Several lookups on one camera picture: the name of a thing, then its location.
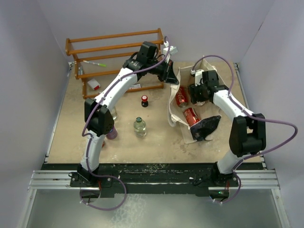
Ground purple soda can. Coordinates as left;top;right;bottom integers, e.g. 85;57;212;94
106;127;118;140

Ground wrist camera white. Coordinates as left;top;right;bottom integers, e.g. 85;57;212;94
190;69;204;86
163;46;178;63

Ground cream canvas tote bag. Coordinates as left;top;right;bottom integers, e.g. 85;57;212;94
167;65;225;144

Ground red black stamp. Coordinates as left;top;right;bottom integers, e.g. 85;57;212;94
141;95;149;107

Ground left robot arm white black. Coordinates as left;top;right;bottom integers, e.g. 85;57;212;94
77;41;179;186

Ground small white red label card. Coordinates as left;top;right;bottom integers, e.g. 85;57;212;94
130;84;141;90

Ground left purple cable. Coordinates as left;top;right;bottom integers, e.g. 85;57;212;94
79;36;172;211

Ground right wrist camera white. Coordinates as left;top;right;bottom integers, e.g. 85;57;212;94
190;69;204;86

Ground grey metal clips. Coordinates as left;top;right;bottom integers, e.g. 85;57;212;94
78;66;83;75

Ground purple cable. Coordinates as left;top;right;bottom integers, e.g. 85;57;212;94
79;36;172;211
191;55;298;205

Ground green capped marker pen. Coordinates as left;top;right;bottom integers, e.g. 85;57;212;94
83;60;107;67

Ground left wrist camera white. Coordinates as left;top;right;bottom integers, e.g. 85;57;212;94
163;46;178;63

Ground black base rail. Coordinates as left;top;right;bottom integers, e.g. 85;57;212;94
68;162;240;198

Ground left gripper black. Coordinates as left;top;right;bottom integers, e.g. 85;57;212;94
147;58;179;85

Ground white red eraser box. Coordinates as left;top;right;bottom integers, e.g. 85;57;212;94
87;78;100;91

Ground red cola can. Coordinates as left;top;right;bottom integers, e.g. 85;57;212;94
175;86;189;108

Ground clear bottle green cap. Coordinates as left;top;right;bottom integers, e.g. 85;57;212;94
133;117;146;138
110;106;117;121

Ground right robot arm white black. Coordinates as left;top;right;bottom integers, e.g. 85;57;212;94
188;69;266;186

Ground wooden shelf rack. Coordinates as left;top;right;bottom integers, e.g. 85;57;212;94
65;28;164;99

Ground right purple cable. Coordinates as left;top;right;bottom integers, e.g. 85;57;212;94
191;55;298;205

